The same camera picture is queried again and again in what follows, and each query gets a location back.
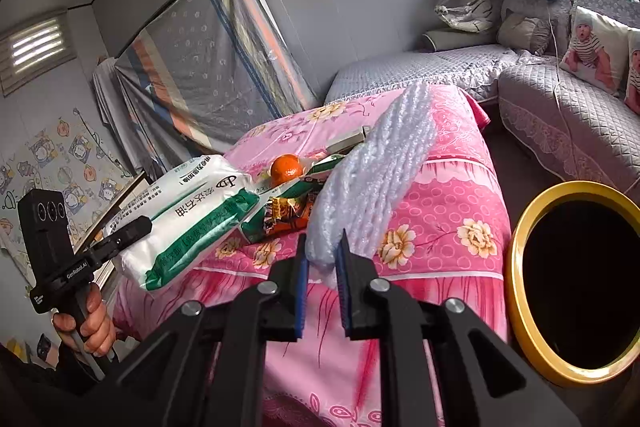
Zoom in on person's left hand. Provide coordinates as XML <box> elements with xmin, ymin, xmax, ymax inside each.
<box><xmin>52</xmin><ymin>282</ymin><xmax>117</xmax><ymax>356</ymax></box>

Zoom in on white green tissue pack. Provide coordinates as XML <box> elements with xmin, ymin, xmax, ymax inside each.
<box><xmin>102</xmin><ymin>154</ymin><xmax>261</xmax><ymax>292</ymax></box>

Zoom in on green white snack packet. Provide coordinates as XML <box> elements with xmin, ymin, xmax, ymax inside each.
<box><xmin>239</xmin><ymin>153</ymin><xmax>347</xmax><ymax>244</ymax></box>

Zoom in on striped grey cloth cover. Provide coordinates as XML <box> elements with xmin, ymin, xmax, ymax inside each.
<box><xmin>92</xmin><ymin>0</ymin><xmax>319</xmax><ymax>178</ymax></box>

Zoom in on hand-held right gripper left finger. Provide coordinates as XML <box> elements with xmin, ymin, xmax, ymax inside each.
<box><xmin>102</xmin><ymin>232</ymin><xmax>308</xmax><ymax>427</ymax></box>

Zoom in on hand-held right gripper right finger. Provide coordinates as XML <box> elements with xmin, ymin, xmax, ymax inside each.
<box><xmin>336</xmin><ymin>229</ymin><xmax>583</xmax><ymax>427</ymax></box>

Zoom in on person's left forearm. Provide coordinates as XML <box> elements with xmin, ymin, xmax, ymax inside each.
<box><xmin>0</xmin><ymin>341</ymin><xmax>98</xmax><ymax>400</ymax></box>

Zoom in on baby print pillow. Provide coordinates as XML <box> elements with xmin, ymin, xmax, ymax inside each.
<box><xmin>559</xmin><ymin>6</ymin><xmax>631</xmax><ymax>95</ymax></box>
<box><xmin>624</xmin><ymin>29</ymin><xmax>640</xmax><ymax>115</ymax></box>

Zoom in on small cardboard box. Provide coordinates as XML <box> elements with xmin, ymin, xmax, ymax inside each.
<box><xmin>325</xmin><ymin>125</ymin><xmax>372</xmax><ymax>156</ymax></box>

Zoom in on orange tangerine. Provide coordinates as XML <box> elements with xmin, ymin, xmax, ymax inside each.
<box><xmin>270</xmin><ymin>154</ymin><xmax>305</xmax><ymax>188</ymax></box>

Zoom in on tiger plush in plastic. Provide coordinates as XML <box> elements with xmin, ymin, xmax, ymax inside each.
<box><xmin>434</xmin><ymin>0</ymin><xmax>496</xmax><ymax>32</ymax></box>

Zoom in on pink floral blanket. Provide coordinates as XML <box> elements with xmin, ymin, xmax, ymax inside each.
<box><xmin>112</xmin><ymin>84</ymin><xmax>514</xmax><ymax>427</ymax></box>

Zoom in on louvred wall vent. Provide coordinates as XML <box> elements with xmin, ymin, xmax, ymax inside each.
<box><xmin>0</xmin><ymin>12</ymin><xmax>77</xmax><ymax>98</ymax></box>

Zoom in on flat grey pillow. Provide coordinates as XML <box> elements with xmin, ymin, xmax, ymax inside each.
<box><xmin>420</xmin><ymin>27</ymin><xmax>499</xmax><ymax>52</ymax></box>

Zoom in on yellow rimmed black bin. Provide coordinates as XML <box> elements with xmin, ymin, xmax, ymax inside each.
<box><xmin>505</xmin><ymin>181</ymin><xmax>640</xmax><ymax>388</ymax></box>

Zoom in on cartoon wall sticker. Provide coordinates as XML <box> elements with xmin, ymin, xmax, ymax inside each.
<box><xmin>0</xmin><ymin>108</ymin><xmax>134</xmax><ymax>268</ymax></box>

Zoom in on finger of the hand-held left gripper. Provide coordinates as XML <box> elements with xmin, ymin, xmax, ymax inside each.
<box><xmin>91</xmin><ymin>215</ymin><xmax>154</xmax><ymax>260</ymax></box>

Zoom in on grey quilted sofa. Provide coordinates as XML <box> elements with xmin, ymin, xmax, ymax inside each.
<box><xmin>324</xmin><ymin>0</ymin><xmax>640</xmax><ymax>228</ymax></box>

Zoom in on orange snack packet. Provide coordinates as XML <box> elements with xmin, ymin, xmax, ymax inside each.
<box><xmin>262</xmin><ymin>193</ymin><xmax>321</xmax><ymax>239</ymax></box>

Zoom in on grey ruffled cushion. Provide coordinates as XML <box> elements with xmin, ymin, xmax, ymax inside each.
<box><xmin>496</xmin><ymin>12</ymin><xmax>552</xmax><ymax>56</ymax></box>

